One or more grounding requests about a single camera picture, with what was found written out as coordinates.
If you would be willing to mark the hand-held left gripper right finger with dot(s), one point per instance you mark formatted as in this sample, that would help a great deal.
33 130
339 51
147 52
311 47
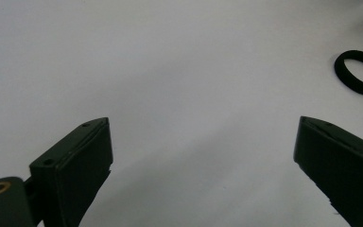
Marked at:
343 164

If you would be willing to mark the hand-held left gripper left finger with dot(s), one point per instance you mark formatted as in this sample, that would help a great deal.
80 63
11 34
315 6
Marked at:
72 170

